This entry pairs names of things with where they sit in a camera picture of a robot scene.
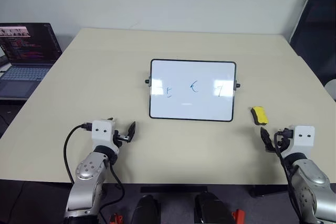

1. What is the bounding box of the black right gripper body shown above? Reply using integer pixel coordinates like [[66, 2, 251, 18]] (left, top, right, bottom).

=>
[[272, 127, 295, 154]]

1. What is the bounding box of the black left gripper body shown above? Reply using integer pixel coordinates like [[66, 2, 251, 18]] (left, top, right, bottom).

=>
[[112, 129, 132, 148]]

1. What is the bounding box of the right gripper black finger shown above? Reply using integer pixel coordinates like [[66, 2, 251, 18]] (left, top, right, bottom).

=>
[[259, 127, 274, 152]]

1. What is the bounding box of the yellow and black eraser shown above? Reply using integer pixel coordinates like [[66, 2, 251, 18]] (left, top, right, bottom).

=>
[[249, 106, 269, 126]]

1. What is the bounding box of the white rounded object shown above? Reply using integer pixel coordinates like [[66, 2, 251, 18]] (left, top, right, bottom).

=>
[[323, 79, 336, 101]]

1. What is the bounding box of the black-framed small whiteboard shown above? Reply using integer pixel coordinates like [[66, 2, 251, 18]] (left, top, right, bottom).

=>
[[144, 58, 242, 123]]

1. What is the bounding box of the dark rounded shape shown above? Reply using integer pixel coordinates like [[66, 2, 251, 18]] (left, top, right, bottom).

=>
[[130, 194, 161, 224], [193, 191, 235, 224]]

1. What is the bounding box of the red clamp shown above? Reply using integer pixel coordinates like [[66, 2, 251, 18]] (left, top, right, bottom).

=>
[[109, 212, 124, 224], [232, 209, 246, 224]]

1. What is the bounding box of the open grey laptop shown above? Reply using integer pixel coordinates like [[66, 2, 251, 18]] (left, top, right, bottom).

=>
[[0, 22, 64, 101]]

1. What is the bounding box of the black mesh office chair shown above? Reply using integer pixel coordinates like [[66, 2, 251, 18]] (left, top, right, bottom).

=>
[[288, 0, 336, 88]]

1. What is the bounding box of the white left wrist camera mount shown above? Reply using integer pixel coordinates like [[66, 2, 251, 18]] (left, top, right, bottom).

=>
[[91, 120, 117, 148]]

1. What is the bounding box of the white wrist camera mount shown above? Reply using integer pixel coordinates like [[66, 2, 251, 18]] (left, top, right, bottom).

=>
[[91, 120, 117, 148], [292, 125, 316, 154]]

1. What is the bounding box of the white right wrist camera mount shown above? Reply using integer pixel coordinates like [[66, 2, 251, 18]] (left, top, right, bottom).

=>
[[292, 125, 316, 154]]

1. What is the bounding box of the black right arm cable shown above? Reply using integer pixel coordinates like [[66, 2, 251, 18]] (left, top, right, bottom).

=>
[[274, 131, 303, 221]]

